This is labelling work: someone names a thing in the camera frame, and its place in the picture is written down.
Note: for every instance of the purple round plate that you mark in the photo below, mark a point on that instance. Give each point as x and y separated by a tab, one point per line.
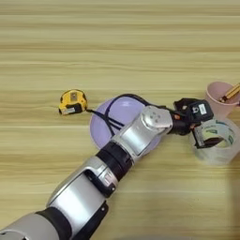
128	108

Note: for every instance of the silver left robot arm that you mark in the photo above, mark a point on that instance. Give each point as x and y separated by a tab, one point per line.
93	181

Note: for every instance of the clear adhesive tape roll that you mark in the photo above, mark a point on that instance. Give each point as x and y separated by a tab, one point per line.
218	156

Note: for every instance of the pink plastic cup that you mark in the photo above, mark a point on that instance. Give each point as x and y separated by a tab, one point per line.
218	109

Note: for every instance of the yellow black tape measure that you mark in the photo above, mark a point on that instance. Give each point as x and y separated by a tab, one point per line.
73	101

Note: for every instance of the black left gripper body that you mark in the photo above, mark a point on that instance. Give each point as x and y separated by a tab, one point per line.
180	123

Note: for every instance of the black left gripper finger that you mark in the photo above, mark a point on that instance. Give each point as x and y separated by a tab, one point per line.
200	142

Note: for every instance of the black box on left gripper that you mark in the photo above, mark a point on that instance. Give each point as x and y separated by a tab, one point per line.
201	111

